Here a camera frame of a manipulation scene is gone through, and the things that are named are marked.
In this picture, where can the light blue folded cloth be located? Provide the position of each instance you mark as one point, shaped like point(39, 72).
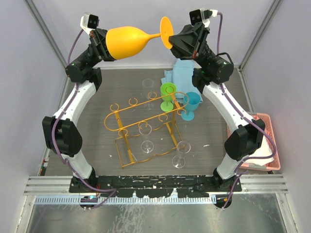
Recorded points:
point(181, 77)

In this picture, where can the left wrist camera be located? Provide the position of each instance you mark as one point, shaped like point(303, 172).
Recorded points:
point(89, 21)

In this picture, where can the clear flute glass back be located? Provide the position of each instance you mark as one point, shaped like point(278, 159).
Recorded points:
point(148, 85)

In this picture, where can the gold wire glass rack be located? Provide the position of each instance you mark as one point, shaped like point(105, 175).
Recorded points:
point(134, 130)

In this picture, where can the orange plastic wine glass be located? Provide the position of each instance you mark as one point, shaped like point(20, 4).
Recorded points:
point(128, 41)

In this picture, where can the pink plastic basket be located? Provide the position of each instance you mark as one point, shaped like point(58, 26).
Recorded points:
point(275, 164)

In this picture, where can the clear flute glass middle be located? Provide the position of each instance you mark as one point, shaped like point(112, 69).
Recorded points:
point(145, 131)

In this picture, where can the blue plastic wine glass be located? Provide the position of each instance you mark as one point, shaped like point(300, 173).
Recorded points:
point(191, 102)

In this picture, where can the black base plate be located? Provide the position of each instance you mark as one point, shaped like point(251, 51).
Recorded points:
point(192, 186)

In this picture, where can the green plastic wine glass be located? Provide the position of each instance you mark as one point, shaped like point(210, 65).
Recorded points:
point(166, 90)

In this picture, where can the clear flute glass front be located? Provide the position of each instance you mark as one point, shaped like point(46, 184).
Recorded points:
point(183, 148)

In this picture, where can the clear flute glass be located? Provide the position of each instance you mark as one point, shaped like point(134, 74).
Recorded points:
point(183, 148)
point(148, 85)
point(145, 131)

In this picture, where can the slotted cable duct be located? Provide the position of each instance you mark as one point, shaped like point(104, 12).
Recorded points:
point(92, 200)

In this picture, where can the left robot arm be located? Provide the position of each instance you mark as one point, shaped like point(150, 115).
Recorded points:
point(60, 130)

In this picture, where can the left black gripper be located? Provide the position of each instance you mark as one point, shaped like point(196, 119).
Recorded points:
point(98, 37)

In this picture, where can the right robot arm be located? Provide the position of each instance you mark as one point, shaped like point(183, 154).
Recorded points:
point(246, 132)

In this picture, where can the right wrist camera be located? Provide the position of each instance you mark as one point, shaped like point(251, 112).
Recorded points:
point(202, 15)

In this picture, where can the white cloth in basket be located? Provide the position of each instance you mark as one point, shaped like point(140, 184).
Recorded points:
point(263, 151)

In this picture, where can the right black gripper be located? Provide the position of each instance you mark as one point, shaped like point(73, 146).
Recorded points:
point(195, 35)

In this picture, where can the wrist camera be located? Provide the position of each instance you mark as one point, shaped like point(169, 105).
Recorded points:
point(202, 15)
point(89, 21)

